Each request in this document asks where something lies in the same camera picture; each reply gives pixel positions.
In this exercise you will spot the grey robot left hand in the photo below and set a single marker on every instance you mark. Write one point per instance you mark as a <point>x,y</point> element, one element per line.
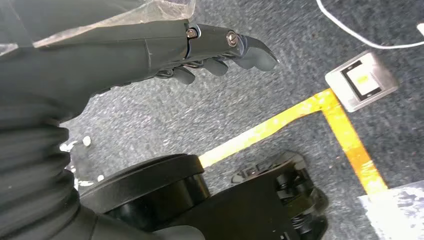
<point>99,63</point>

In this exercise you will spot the clear plastic hand wrap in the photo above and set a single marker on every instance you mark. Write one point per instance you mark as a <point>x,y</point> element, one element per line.
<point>149,11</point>

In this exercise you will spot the yellow floor tape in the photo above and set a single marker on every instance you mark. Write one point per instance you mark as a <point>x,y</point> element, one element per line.
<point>344,132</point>

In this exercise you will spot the steel floor socket plate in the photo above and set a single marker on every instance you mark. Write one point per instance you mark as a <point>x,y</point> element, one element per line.
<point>361,81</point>

